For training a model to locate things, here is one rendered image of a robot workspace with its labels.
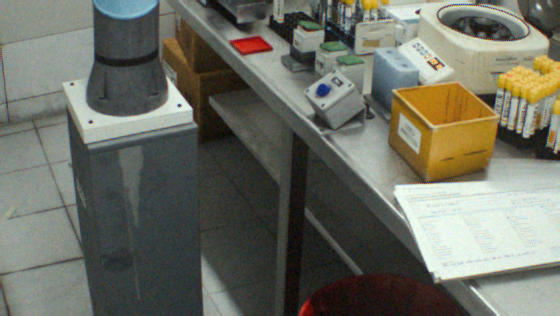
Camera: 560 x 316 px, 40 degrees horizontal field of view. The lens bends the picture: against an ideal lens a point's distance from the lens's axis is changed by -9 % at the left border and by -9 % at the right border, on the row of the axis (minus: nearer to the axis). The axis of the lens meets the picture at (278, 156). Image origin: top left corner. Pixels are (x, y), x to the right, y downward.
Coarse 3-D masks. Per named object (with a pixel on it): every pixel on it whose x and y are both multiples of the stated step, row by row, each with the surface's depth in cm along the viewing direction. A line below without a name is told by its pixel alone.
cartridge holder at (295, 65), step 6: (294, 48) 160; (288, 54) 163; (294, 54) 161; (300, 54) 158; (306, 54) 159; (312, 54) 159; (282, 60) 162; (288, 60) 160; (294, 60) 160; (300, 60) 159; (306, 60) 159; (312, 60) 160; (288, 66) 160; (294, 66) 158; (300, 66) 159; (306, 66) 160; (312, 66) 160
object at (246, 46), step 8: (232, 40) 170; (240, 40) 171; (248, 40) 171; (256, 40) 172; (264, 40) 170; (240, 48) 167; (248, 48) 168; (256, 48) 167; (264, 48) 167; (272, 48) 167
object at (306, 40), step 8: (296, 32) 159; (304, 32) 158; (312, 32) 157; (320, 32) 158; (296, 40) 160; (304, 40) 157; (312, 40) 158; (320, 40) 159; (304, 48) 158; (312, 48) 159
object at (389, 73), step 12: (384, 48) 146; (384, 60) 142; (396, 60) 142; (408, 60) 142; (384, 72) 143; (396, 72) 139; (408, 72) 138; (372, 84) 149; (384, 84) 144; (396, 84) 140; (408, 84) 140; (372, 96) 149; (384, 96) 145; (384, 108) 145
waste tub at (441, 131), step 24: (408, 96) 133; (432, 96) 135; (456, 96) 136; (408, 120) 128; (432, 120) 137; (456, 120) 138; (480, 120) 124; (408, 144) 129; (432, 144) 123; (456, 144) 124; (480, 144) 127; (432, 168) 125; (456, 168) 127; (480, 168) 129
